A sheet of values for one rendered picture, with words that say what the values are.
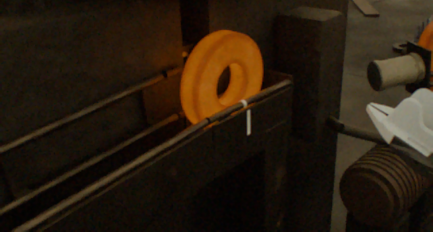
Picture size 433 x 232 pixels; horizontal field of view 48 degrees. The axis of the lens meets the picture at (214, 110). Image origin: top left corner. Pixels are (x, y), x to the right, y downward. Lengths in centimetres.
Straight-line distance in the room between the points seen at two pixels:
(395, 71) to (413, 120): 42
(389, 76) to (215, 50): 40
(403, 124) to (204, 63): 27
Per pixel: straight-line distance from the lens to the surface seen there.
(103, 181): 58
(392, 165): 96
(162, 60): 71
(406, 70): 98
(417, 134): 57
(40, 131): 61
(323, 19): 85
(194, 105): 68
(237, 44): 71
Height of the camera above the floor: 100
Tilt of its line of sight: 24 degrees down
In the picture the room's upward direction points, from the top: 2 degrees counter-clockwise
